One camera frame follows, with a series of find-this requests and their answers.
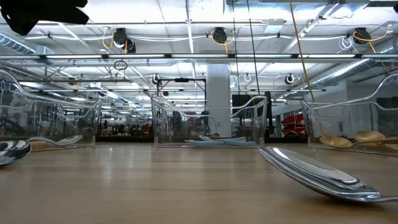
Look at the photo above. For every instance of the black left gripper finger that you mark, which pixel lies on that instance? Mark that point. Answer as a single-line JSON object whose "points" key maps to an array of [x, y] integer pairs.
{"points": [[18, 15], [62, 11]]}

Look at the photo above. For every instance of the ceiling light strip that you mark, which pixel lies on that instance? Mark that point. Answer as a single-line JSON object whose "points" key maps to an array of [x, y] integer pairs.
{"points": [[93, 56]]}

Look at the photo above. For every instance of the clear plastic bin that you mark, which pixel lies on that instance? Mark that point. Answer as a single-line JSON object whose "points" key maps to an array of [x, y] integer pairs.
{"points": [[161, 124], [342, 121], [90, 124]]}

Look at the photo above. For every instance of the person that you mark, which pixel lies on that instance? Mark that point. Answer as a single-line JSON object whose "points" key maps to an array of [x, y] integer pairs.
{"points": [[177, 119]]}

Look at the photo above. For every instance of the white pillar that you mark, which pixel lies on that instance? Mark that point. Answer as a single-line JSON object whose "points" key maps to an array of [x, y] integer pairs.
{"points": [[217, 84]]}

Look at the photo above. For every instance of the black rectangular panel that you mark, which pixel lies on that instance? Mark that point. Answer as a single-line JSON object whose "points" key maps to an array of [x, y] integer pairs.
{"points": [[242, 100]]}

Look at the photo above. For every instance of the red equipment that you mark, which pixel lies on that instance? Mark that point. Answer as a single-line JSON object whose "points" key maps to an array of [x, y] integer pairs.
{"points": [[293, 123]]}

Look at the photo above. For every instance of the silver ventilation duct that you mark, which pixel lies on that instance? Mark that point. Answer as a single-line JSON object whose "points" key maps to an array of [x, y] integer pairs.
{"points": [[342, 73], [15, 43]]}

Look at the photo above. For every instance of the black distant rig frame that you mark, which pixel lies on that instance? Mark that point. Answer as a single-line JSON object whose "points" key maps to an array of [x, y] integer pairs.
{"points": [[182, 80]]}

